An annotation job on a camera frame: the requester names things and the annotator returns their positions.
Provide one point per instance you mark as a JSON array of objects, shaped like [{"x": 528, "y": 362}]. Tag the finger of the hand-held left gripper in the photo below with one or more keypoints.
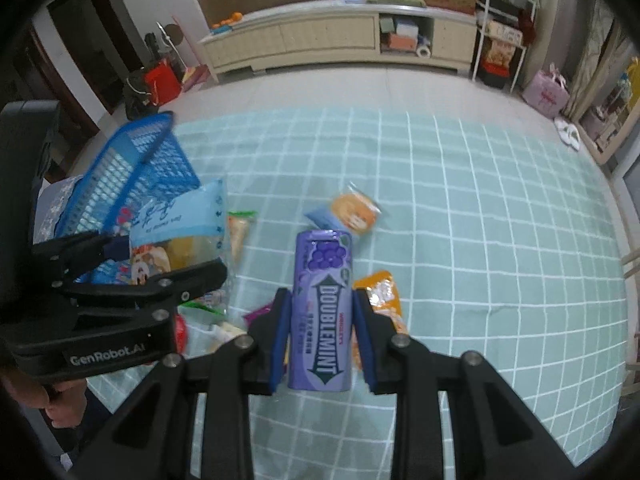
[
  {"x": 200, "y": 277},
  {"x": 117, "y": 249}
]

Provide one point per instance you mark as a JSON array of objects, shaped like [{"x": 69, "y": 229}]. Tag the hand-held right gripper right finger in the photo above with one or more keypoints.
[{"x": 362, "y": 345}]

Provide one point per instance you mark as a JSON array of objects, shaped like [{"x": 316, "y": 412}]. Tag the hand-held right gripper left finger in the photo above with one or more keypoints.
[{"x": 280, "y": 340}]

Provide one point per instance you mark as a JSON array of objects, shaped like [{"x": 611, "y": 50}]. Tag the purple gum bottle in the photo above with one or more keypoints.
[{"x": 322, "y": 310}]

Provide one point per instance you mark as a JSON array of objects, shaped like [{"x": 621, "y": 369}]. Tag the light blue snack packet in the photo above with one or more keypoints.
[{"x": 175, "y": 215}]

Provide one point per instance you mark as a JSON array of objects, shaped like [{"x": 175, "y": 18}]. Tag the blue plastic basket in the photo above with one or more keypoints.
[{"x": 150, "y": 175}]

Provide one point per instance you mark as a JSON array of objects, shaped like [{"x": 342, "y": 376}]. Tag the small orange cake packet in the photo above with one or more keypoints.
[{"x": 355, "y": 210}]

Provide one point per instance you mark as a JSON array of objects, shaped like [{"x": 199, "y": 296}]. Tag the person's left hand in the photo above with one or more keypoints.
[{"x": 62, "y": 405}]

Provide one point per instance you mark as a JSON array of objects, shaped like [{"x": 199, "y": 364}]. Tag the green white snack packet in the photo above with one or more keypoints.
[{"x": 207, "y": 302}]

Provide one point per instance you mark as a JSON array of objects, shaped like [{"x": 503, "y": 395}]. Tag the cartoon print snack packet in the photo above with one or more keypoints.
[{"x": 147, "y": 262}]

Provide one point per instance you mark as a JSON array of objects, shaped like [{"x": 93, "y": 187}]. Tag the small purple packet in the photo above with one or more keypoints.
[{"x": 256, "y": 314}]

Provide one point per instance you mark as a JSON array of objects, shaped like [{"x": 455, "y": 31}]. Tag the orange snack packet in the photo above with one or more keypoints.
[{"x": 385, "y": 300}]

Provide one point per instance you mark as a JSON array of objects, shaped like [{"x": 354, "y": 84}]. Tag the cream snack packet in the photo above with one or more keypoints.
[{"x": 227, "y": 335}]

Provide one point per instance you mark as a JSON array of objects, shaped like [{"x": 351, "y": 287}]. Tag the red snack packet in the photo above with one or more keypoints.
[{"x": 181, "y": 335}]

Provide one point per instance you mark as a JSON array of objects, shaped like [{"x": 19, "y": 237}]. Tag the grey printed cloth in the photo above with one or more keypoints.
[{"x": 52, "y": 210}]

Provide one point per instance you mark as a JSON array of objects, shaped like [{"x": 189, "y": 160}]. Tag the dark bag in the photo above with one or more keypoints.
[{"x": 134, "y": 95}]

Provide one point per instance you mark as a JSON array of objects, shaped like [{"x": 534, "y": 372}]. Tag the red bag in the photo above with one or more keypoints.
[{"x": 162, "y": 82}]

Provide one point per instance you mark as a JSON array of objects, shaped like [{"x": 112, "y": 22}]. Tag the pink broom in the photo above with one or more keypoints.
[{"x": 197, "y": 77}]

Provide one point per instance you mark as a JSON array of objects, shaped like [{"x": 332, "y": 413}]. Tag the oranges on blue tray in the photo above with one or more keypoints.
[{"x": 227, "y": 21}]

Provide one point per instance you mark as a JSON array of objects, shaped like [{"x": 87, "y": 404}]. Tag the cream TV cabinet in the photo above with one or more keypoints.
[{"x": 300, "y": 35}]

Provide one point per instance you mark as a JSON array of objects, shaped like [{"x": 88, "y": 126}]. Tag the white slippers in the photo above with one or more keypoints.
[{"x": 569, "y": 134}]

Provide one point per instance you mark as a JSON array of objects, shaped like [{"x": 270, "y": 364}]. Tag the white paper roll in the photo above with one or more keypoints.
[{"x": 423, "y": 51}]

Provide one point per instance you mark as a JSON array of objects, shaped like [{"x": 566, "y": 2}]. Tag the orange box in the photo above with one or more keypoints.
[{"x": 404, "y": 42}]

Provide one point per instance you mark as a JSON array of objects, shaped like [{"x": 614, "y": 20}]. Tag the pink bag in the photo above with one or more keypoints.
[{"x": 545, "y": 95}]

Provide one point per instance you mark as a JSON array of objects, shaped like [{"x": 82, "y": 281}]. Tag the white metal shelf rack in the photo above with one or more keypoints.
[{"x": 500, "y": 35}]

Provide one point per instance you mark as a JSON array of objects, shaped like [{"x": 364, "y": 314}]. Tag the patterned curtain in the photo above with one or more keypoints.
[{"x": 600, "y": 70}]

